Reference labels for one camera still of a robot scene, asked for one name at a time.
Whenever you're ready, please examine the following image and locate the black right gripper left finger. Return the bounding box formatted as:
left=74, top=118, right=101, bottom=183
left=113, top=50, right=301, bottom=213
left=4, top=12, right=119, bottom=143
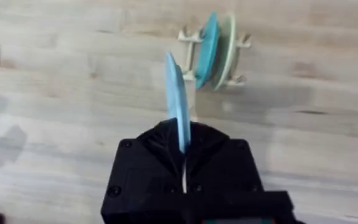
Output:
left=100, top=118, right=186, bottom=224

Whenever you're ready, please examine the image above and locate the small cream peg rack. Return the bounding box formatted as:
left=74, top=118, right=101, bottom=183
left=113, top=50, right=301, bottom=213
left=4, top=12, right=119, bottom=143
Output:
left=177, top=26, right=253, bottom=87

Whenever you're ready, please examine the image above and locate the teal blue plate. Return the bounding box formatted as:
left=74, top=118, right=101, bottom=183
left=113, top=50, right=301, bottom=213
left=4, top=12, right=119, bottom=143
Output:
left=194, top=11, right=220, bottom=90

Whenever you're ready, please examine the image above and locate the pale green plate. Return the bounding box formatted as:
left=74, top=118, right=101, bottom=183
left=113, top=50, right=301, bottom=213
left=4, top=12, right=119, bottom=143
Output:
left=210, top=12, right=237, bottom=91

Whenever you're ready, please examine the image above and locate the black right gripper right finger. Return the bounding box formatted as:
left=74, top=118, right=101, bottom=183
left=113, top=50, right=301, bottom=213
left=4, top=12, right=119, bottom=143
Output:
left=184, top=120, right=291, bottom=215

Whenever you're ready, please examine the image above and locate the light blue plate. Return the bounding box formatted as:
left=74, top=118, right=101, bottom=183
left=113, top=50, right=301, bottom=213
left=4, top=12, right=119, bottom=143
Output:
left=165, top=52, right=192, bottom=154

